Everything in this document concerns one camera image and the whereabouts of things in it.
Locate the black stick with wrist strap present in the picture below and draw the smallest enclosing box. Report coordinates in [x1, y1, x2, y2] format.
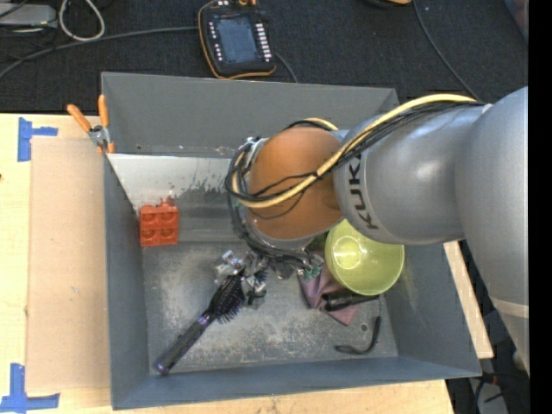
[323, 292, 384, 356]

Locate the brown cardboard board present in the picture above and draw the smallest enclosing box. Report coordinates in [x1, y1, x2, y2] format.
[24, 137, 111, 398]

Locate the grey metal bin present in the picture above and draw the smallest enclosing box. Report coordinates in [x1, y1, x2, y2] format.
[99, 71, 483, 411]

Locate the purple and black hairbrush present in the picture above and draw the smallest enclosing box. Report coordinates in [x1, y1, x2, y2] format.
[152, 273, 247, 375]

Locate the yellow-green plastic bowl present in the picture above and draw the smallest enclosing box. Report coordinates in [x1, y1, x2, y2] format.
[323, 218, 406, 298]

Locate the mauve cloth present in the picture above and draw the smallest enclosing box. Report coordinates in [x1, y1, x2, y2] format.
[298, 263, 364, 328]

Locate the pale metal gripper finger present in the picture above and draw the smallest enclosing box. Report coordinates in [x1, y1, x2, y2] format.
[214, 250, 248, 280]
[241, 271, 268, 309]

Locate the orange-red toy brick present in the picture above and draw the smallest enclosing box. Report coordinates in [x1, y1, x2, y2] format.
[138, 204, 180, 248]

